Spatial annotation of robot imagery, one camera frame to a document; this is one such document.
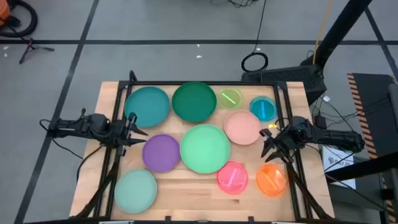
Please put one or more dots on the black metal table frame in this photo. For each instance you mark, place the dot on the black metal table frame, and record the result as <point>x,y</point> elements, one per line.
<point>248,83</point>

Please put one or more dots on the black perforated base box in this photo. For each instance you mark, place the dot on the black perforated base box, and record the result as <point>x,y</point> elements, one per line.
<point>280,74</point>

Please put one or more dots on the black power adapter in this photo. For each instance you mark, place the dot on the black power adapter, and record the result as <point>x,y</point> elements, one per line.
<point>320,121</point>

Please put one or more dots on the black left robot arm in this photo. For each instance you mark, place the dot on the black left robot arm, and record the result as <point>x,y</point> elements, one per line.
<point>71,126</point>

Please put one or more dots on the salmon pink plastic plate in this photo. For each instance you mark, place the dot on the salmon pink plastic plate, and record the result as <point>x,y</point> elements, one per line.
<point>242,127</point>

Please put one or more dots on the pale mint plastic plate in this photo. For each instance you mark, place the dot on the pale mint plastic plate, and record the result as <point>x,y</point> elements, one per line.
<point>135,191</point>

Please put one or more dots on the orange machine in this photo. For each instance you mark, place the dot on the orange machine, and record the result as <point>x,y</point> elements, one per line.
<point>3,12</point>

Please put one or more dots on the black slanted pole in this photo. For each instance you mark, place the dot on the black slanted pole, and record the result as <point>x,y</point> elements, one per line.
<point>339,29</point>

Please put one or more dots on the large light green plastic plate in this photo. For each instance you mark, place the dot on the large light green plastic plate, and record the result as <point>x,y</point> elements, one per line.
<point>205,148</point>

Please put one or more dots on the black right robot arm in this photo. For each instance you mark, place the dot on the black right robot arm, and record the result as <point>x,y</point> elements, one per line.
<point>335,138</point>

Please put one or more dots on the large dark green plastic plate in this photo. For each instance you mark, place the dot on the large dark green plastic plate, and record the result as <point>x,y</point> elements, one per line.
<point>194,102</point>

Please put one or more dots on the small white tag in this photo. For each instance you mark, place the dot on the small white tag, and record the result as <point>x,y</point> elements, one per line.
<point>326,98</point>

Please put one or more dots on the large teal plastic plate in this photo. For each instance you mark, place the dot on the large teal plastic plate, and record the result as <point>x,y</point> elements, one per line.
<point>147,106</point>

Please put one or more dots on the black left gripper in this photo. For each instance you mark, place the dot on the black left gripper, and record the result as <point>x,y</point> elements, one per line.
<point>119,133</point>

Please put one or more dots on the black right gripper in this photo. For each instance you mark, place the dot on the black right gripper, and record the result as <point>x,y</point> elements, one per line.
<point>286,138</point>

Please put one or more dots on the small clear blue plate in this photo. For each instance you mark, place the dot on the small clear blue plate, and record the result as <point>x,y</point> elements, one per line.
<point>263,109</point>

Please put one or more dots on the white printed sign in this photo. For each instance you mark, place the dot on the white printed sign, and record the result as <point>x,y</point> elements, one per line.
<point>337,161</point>

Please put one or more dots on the black hazard-striped mat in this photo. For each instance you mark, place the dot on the black hazard-striped mat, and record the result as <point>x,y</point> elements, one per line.
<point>373,102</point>

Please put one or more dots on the small clear pink plate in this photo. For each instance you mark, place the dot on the small clear pink plate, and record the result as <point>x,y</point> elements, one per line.
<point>232,178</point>

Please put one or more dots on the purple plastic plate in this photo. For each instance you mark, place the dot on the purple plastic plate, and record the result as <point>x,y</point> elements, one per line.
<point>161,153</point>

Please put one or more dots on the small clear yellow-green plate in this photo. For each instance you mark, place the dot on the small clear yellow-green plate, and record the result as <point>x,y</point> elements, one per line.
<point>230,99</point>

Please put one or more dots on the small clear orange plate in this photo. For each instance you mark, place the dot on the small clear orange plate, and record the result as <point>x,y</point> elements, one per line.
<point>271,180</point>

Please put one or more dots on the black tripod stand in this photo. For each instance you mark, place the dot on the black tripod stand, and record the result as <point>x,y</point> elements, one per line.
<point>30,46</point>

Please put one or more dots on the small yellow gripper tag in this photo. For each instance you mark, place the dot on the small yellow gripper tag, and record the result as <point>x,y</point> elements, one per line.
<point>272,126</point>

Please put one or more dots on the black metal beam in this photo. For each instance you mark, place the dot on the black metal beam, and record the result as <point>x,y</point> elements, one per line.
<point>367,166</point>

